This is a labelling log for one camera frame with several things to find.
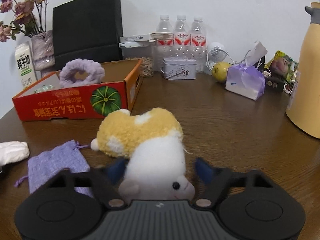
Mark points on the red cardboard pumpkin box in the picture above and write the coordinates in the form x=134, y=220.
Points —
x=117, y=90

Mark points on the white knitted cloth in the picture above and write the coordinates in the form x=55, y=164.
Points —
x=13, y=152

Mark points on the white flat carton box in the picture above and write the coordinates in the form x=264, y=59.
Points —
x=147, y=37

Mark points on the colourful snack packet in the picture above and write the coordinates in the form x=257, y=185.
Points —
x=282, y=65

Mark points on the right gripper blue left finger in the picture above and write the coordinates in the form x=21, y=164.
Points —
x=116, y=170

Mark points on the purple drawstring pouch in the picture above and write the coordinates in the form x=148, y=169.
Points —
x=48, y=163

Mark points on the purple textured vase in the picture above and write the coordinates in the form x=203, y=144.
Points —
x=43, y=50

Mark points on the water bottle right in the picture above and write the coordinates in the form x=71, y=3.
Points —
x=198, y=42

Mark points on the iridescent plastic wrap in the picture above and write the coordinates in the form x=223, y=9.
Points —
x=44, y=88

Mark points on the small white round fan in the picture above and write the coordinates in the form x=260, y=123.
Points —
x=216, y=52

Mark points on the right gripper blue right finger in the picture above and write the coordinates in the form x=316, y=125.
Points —
x=204, y=171

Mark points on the white green milk carton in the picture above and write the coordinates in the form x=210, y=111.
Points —
x=25, y=65

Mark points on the water bottle left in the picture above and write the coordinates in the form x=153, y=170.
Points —
x=164, y=40

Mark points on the water bottle middle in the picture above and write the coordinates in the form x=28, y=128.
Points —
x=181, y=36

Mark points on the black paper shopping bag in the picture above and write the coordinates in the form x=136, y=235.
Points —
x=87, y=29

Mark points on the yellow white plush toy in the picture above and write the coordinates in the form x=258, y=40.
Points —
x=153, y=144

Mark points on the small grey tin box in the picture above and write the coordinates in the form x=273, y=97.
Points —
x=179, y=68

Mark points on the yellow green apple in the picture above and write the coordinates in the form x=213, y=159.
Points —
x=220, y=70

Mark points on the black small box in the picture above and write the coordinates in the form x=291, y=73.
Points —
x=273, y=83

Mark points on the water bottle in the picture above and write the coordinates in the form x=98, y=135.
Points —
x=181, y=36
x=164, y=40
x=198, y=42

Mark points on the yellow thermos jug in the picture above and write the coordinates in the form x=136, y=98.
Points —
x=303, y=106

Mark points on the clear plastic food container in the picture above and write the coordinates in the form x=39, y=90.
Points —
x=139, y=50

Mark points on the dried pink rose bouquet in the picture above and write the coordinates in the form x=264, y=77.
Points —
x=29, y=19

